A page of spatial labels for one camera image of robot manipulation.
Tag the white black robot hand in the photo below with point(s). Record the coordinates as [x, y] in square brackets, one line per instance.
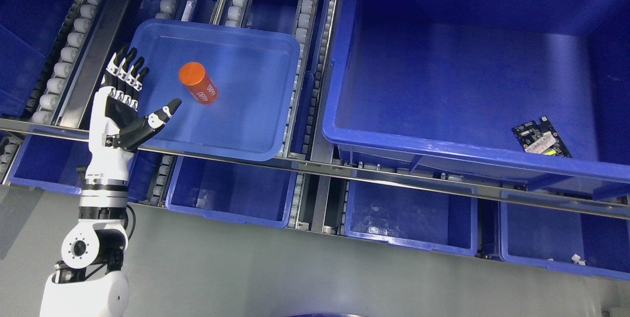
[116, 130]

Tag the orange cylindrical capacitor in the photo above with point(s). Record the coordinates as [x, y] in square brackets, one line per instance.
[198, 82]

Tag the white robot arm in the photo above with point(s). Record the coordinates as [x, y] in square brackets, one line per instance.
[89, 280]

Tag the white roller track left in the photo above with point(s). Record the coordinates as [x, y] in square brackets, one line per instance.
[54, 81]

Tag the lower blue bin left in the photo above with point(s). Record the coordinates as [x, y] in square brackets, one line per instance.
[51, 164]

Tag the blue tray bin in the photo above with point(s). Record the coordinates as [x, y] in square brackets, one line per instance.
[253, 70]

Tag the lower blue bin centre-left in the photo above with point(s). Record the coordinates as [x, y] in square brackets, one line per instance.
[231, 192]

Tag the dark blue bin top-left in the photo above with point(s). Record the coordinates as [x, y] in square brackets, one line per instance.
[28, 29]

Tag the lower blue bin centre-right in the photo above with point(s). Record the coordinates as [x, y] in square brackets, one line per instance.
[417, 219]

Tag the large blue bin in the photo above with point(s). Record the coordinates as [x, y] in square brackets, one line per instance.
[437, 86]

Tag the lower blue bin right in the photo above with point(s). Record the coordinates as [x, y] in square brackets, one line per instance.
[563, 241]

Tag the metal shelf front rail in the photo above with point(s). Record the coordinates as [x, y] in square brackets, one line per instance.
[424, 182]

